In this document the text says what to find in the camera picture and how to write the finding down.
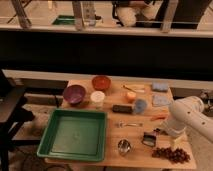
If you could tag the orange red pepper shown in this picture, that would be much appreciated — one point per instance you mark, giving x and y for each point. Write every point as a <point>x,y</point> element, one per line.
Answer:
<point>158,117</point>

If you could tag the small black metal container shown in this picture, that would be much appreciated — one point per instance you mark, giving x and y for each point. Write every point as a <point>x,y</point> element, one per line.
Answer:
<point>149,139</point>

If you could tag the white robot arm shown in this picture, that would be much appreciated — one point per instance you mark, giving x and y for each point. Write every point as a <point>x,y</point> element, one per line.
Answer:
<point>188,112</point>

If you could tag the red bowl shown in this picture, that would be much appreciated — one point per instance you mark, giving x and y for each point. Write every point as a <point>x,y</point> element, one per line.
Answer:
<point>101,82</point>

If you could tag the purple bowl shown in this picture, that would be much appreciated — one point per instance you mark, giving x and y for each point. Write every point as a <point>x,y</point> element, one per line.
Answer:
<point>74,94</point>

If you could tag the white plastic cup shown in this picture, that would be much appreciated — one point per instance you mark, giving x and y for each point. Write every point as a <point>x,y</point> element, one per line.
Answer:
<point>97,98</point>

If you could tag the black rectangular block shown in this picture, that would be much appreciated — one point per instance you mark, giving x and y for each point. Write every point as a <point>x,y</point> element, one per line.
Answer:
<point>122,109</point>

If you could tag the orange fruit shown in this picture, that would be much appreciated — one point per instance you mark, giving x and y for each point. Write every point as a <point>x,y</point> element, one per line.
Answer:
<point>130,96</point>

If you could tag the wooden spoon utensil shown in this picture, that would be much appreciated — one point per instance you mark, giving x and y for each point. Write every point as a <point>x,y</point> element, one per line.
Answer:
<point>135,88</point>

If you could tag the silver fork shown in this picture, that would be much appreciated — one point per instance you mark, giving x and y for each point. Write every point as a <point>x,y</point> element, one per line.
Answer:
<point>120,124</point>

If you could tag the light blue folded cloth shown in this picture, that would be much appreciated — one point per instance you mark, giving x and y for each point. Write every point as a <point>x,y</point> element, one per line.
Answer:
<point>160,100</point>

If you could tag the green plastic tray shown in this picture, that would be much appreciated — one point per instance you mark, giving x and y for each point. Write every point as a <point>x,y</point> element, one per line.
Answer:
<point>78,135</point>

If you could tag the silver measuring cup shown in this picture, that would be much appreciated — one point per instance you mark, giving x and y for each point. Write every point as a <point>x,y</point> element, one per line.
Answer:
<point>124,147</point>

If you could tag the dark side table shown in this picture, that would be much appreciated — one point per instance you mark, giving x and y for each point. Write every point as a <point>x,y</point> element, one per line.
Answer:
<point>12,117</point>

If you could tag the bunch of dark grapes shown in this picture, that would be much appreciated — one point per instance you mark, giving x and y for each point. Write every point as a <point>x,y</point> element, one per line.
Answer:
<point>175,156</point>

